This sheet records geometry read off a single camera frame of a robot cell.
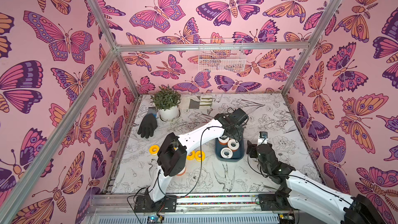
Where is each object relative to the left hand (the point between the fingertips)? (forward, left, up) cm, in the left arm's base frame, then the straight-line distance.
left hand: (237, 133), depth 84 cm
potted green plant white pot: (+17, +40, +8) cm, 44 cm away
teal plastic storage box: (-9, -1, -10) cm, 13 cm away
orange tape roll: (-1, +7, -11) cm, 13 cm away
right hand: (-4, -8, -3) cm, 9 cm away
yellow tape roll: (-7, +21, -11) cm, 25 cm away
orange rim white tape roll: (-18, +30, -10) cm, 36 cm away
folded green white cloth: (+33, +25, -11) cm, 43 cm away
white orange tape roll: (-1, +1, -11) cm, 11 cm away
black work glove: (+13, +55, -11) cm, 57 cm away
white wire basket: (+43, +7, +21) cm, 48 cm away
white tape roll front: (-6, +5, -11) cm, 14 cm away
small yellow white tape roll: (-8, +26, -11) cm, 29 cm away
